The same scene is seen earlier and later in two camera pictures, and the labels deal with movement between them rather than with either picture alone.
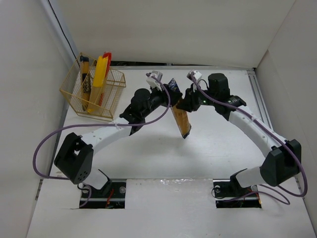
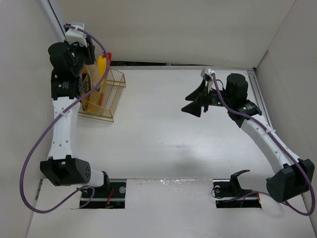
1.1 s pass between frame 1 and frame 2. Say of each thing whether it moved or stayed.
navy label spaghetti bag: stayed
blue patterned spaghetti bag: moved
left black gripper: moved
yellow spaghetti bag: stayed
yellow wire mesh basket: stayed
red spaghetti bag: stayed
